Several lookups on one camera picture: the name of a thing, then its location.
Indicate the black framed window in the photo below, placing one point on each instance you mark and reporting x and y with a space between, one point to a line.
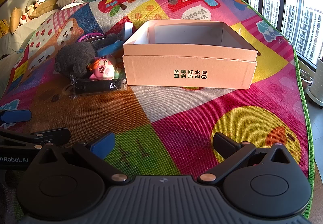
285 6

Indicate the pink plastic strainer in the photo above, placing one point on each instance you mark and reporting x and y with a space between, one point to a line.
88 37

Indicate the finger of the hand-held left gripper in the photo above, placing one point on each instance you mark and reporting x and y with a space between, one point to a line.
17 115
55 135

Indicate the black packet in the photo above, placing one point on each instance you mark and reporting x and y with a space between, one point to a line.
96 86

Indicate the blue tissue pack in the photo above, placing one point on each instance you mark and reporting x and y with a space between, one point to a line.
111 48

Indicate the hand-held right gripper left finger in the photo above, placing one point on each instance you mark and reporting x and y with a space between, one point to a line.
102 143

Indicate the yellow cloth item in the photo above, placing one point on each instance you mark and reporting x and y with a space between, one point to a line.
3 28

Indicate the small yellow-tan pillow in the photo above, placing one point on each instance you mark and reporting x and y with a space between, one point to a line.
15 20

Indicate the tan pillow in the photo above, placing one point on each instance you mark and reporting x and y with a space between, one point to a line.
46 8

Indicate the white bed sheet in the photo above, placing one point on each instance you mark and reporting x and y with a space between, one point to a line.
17 44

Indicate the white blue plastic packet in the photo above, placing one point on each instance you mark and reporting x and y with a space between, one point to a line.
128 29

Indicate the pink white cloth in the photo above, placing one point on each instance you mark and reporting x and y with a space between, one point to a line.
73 3

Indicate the black plush toy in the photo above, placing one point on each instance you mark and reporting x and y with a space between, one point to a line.
73 56

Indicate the colourful cartoon play mat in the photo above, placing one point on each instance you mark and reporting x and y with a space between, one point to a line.
176 112

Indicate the pink cardboard box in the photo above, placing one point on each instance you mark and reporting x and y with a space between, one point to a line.
189 62

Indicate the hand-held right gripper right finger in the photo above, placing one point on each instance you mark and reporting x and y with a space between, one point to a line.
222 144

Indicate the white plant pot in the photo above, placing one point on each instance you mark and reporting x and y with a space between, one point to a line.
316 85

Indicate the white red plush toy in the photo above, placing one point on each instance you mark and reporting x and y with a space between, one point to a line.
26 14

